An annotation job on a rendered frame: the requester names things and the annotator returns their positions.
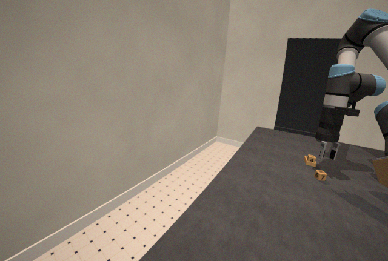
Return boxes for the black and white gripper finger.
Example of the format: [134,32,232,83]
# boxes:
[330,142,341,160]
[316,139,327,159]

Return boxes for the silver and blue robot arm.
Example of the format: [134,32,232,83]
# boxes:
[325,8,388,157]

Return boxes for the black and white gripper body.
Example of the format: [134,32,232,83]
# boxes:
[315,94,360,142]

